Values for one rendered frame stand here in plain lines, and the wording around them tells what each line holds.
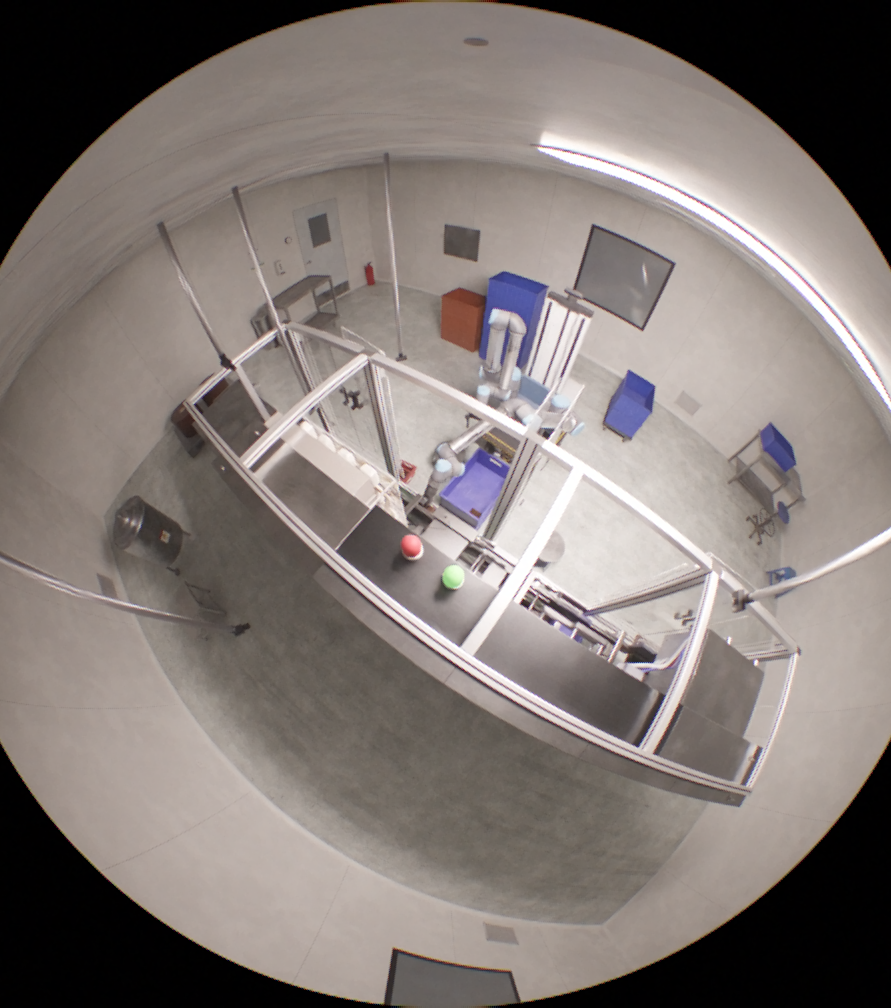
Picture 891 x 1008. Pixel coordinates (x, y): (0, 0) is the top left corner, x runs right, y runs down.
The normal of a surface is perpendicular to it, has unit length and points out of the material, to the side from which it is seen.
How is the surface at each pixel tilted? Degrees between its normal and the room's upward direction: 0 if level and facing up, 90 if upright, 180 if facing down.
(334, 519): 0
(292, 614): 0
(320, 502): 0
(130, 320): 90
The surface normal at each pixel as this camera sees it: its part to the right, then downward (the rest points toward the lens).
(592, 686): 0.03, -0.43
